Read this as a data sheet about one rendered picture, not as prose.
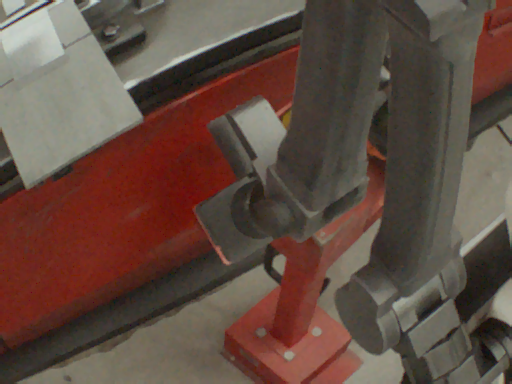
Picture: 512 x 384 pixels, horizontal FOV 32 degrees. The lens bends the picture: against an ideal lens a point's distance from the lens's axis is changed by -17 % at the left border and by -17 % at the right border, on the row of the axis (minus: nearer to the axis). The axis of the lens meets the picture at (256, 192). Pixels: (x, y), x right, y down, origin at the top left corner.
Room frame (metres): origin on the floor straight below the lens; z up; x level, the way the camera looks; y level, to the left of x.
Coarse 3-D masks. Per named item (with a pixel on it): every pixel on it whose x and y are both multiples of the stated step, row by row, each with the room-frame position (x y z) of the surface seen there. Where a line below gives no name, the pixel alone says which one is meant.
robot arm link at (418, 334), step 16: (432, 288) 0.34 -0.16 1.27; (400, 304) 0.32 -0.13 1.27; (416, 304) 0.33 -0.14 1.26; (432, 304) 0.33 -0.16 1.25; (448, 304) 0.33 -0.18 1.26; (400, 320) 0.31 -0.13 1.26; (416, 320) 0.32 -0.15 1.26; (432, 320) 0.31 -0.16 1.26; (448, 320) 0.32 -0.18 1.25; (400, 336) 0.30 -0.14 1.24; (416, 336) 0.30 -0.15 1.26; (432, 336) 0.30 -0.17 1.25; (400, 352) 0.30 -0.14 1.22; (416, 352) 0.29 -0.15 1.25
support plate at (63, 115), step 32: (64, 32) 0.78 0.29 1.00; (0, 64) 0.73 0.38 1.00; (64, 64) 0.73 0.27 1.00; (96, 64) 0.73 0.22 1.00; (0, 96) 0.67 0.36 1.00; (32, 96) 0.67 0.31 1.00; (64, 96) 0.67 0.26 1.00; (96, 96) 0.67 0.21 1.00; (128, 96) 0.68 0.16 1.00; (32, 128) 0.62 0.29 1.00; (64, 128) 0.62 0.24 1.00; (96, 128) 0.63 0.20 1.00; (128, 128) 0.63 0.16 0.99; (32, 160) 0.57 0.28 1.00; (64, 160) 0.58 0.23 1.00
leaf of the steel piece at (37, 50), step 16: (48, 16) 0.82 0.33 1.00; (32, 32) 0.78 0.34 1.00; (48, 32) 0.78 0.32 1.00; (16, 48) 0.75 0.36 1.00; (32, 48) 0.75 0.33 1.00; (48, 48) 0.75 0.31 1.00; (16, 64) 0.72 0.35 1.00; (32, 64) 0.72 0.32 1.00; (48, 64) 0.71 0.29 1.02; (16, 80) 0.69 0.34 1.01; (32, 80) 0.70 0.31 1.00
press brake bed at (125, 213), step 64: (256, 64) 0.91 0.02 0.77; (192, 128) 0.84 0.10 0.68; (0, 192) 0.63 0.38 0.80; (64, 192) 0.70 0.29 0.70; (128, 192) 0.77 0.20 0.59; (192, 192) 0.84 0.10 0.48; (0, 256) 0.60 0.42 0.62; (64, 256) 0.68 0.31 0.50; (128, 256) 0.76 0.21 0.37; (192, 256) 0.89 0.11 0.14; (256, 256) 0.95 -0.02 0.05; (0, 320) 0.56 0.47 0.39; (64, 320) 0.68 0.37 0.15; (128, 320) 0.75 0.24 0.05
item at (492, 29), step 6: (510, 6) 1.32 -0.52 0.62; (498, 12) 1.29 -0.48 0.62; (504, 12) 1.30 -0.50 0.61; (510, 12) 1.32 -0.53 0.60; (492, 18) 1.27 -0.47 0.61; (498, 18) 1.29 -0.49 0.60; (504, 18) 1.31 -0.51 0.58; (510, 18) 1.32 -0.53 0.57; (492, 24) 1.28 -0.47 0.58; (498, 24) 1.29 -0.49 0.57; (504, 24) 1.31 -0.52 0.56; (510, 24) 1.32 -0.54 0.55; (492, 30) 1.28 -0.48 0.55; (498, 30) 1.28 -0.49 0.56; (504, 30) 1.29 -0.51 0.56; (492, 36) 1.26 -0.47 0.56
